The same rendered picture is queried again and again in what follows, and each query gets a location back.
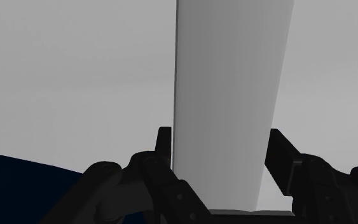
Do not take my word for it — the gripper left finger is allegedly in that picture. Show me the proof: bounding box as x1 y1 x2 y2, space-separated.
39 126 213 224

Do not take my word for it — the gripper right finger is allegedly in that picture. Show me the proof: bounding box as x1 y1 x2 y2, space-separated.
264 128 358 224

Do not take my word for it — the tall white column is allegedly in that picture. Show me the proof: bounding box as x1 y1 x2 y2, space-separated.
172 0 295 213

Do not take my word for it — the dark blue rounded object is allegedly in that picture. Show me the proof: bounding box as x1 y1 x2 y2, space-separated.
0 151 84 224

